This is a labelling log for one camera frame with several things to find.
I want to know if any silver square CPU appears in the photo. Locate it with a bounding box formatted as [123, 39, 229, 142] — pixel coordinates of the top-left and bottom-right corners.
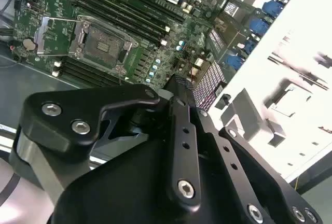
[273, 90, 311, 117]

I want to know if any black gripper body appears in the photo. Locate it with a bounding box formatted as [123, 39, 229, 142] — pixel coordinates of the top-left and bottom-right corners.
[53, 107, 244, 224]

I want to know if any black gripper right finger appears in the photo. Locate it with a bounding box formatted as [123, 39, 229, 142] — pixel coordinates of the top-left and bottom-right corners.
[183, 78, 324, 224]

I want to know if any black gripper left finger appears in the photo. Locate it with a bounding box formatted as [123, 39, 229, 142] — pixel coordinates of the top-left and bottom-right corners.
[9, 74, 202, 211]

